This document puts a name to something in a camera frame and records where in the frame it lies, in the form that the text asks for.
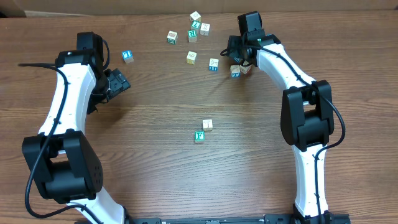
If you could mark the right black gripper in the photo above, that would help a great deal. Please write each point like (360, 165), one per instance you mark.
(236, 55)

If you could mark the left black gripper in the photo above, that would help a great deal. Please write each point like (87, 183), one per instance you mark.
(119, 84)

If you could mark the plain wooden picture block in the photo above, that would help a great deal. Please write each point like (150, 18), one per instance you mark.
(207, 124)

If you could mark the green F letter block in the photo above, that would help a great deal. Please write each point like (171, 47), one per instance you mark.
(199, 136)

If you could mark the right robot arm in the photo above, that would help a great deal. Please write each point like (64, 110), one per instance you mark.
(306, 119)

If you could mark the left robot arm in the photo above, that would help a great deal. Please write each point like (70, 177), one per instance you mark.
(65, 172)

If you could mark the plain tilted wooden block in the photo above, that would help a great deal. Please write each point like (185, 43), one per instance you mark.
(245, 69)

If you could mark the blue bottom wooden block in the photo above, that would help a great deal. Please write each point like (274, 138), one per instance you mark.
(235, 71)

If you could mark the blue side wooden block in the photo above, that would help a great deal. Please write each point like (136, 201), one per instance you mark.
(213, 64)

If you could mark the blue top letter block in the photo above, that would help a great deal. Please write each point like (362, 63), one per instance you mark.
(127, 56)

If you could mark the wooden X block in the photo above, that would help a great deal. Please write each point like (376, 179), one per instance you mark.
(205, 29)

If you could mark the yellow side wooden block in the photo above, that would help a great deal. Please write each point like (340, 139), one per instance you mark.
(191, 57)

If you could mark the green R letter block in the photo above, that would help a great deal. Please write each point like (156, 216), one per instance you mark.
(192, 36)

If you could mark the green L letter block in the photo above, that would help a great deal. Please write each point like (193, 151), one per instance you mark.
(196, 26)

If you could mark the top plain wooden block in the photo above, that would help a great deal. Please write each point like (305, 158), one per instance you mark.
(195, 16)

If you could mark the green side B block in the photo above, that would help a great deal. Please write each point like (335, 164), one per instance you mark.
(172, 37)

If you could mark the cardboard strip at back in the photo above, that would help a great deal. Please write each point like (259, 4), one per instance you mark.
(20, 8)

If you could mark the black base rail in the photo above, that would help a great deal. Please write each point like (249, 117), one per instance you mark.
(266, 219)

